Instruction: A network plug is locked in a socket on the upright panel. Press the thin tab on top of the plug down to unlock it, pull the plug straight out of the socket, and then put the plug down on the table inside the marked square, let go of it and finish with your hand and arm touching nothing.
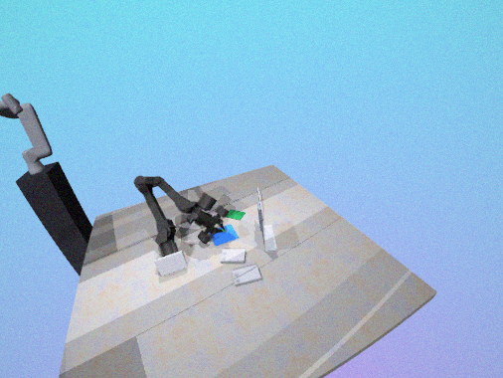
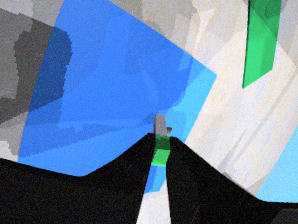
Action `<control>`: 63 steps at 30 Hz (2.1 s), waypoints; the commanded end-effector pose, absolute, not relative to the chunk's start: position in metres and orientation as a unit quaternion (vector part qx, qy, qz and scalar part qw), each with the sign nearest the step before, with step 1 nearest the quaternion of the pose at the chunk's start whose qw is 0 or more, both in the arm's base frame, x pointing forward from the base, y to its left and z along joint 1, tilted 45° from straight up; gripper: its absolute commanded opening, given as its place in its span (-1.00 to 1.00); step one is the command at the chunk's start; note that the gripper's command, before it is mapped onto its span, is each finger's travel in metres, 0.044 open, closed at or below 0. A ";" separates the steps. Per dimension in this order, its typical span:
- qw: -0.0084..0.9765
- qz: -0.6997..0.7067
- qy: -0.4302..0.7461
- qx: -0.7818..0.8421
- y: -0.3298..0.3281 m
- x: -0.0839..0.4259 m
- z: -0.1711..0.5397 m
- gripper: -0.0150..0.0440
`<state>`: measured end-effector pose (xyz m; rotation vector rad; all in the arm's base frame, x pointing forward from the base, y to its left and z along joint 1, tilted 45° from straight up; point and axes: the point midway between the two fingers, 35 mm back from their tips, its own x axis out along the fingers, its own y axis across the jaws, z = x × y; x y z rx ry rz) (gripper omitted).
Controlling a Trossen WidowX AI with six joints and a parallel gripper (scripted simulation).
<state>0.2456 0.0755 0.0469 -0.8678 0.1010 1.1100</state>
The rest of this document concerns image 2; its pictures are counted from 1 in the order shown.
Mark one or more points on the blue flat square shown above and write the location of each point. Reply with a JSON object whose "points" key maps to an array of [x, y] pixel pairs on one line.
{"points": [[103, 78]]}

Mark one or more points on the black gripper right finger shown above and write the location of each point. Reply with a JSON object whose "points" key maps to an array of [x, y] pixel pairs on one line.
{"points": [[199, 194]]}

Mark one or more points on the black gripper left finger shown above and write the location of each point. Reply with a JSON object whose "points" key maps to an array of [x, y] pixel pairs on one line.
{"points": [[110, 195]]}

